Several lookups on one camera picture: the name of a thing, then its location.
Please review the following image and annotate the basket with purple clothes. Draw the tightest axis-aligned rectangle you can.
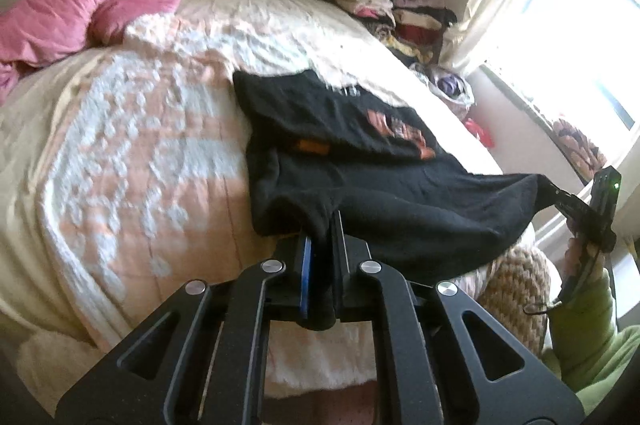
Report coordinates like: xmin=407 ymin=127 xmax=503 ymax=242
xmin=410 ymin=63 xmax=475 ymax=120

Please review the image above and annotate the folded clothes stack right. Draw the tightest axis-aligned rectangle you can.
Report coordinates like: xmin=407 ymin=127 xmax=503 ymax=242
xmin=358 ymin=0 xmax=458 ymax=64

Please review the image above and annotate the woven beige pouf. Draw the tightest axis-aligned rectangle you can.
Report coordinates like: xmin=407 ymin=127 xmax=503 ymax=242
xmin=476 ymin=245 xmax=551 ymax=357

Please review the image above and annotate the green sleeve right forearm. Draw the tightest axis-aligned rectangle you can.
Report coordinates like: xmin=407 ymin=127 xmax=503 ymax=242
xmin=544 ymin=271 xmax=639 ymax=415

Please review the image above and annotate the red plastic bag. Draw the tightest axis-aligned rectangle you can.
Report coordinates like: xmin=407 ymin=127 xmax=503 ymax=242
xmin=463 ymin=117 xmax=495 ymax=148

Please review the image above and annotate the black printed t-shirt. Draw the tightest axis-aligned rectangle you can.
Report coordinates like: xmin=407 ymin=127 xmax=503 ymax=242
xmin=233 ymin=70 xmax=555 ymax=284

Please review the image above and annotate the pink quilt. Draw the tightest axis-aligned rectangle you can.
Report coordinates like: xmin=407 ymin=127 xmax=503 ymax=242
xmin=1 ymin=0 xmax=180 ymax=101

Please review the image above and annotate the patterned cushion on windowsill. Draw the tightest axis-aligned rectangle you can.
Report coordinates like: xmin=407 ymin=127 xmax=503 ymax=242
xmin=552 ymin=118 xmax=608 ymax=182

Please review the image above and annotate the person right hand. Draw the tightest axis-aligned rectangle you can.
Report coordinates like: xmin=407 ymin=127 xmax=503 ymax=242
xmin=558 ymin=235 xmax=608 ymax=304

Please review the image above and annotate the peach white chenille bedspread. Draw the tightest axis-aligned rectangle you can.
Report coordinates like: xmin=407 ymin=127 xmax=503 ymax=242
xmin=1 ymin=0 xmax=498 ymax=410

